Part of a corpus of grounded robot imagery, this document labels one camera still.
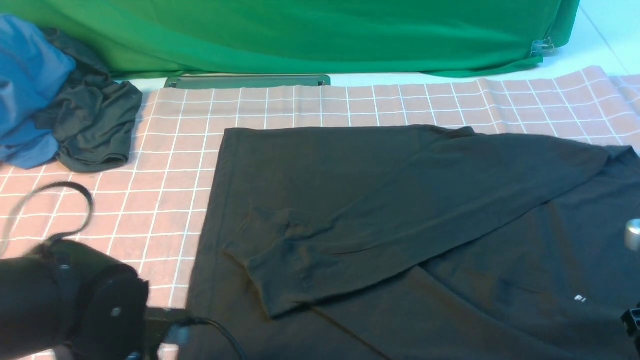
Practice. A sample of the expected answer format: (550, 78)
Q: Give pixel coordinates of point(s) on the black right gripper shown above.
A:
(631, 320)

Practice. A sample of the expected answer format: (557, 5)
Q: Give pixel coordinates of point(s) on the gray long-sleeved shirt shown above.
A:
(419, 243)

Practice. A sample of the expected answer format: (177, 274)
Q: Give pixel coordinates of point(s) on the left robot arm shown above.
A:
(73, 297)

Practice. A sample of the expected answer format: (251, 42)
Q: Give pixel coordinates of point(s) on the metal binder clip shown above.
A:
(542, 47)

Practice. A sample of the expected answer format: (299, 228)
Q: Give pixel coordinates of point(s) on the green backdrop cloth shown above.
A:
(147, 39)

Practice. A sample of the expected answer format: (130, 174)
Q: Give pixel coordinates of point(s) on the green metal bar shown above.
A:
(218, 81)

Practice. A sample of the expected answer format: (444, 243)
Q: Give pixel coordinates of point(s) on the pink checkered tablecloth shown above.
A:
(149, 213)

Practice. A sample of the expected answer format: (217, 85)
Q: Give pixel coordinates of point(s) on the dark gray crumpled garment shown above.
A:
(93, 117)

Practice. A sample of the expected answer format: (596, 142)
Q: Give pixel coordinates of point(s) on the blue garment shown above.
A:
(32, 71)

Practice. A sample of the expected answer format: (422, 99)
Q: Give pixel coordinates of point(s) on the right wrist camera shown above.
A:
(632, 235)

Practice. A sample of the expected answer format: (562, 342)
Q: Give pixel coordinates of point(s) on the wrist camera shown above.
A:
(632, 235)
(165, 326)

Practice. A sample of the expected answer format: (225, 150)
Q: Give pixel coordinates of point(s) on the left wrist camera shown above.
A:
(165, 326)

